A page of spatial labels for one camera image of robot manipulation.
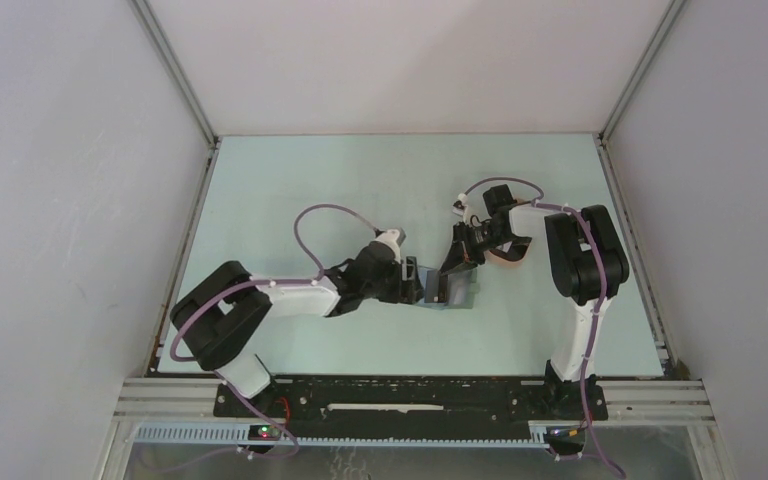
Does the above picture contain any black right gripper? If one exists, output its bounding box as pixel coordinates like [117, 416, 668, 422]
[440, 221, 515, 276]

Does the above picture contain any green leather card holder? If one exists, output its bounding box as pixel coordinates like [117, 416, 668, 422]
[417, 266, 480, 310]

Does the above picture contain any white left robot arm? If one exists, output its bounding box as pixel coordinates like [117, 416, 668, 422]
[169, 238, 424, 417]

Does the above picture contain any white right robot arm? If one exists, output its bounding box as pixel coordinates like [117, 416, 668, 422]
[437, 178, 631, 418]

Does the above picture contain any pink oval plastic tray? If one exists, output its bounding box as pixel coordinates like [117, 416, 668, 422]
[484, 237, 532, 268]

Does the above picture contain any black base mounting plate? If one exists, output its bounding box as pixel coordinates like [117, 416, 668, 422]
[250, 375, 609, 441]

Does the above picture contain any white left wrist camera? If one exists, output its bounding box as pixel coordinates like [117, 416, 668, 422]
[375, 228, 406, 262]

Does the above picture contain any aluminium frame rail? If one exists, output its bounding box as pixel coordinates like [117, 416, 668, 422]
[114, 376, 714, 447]

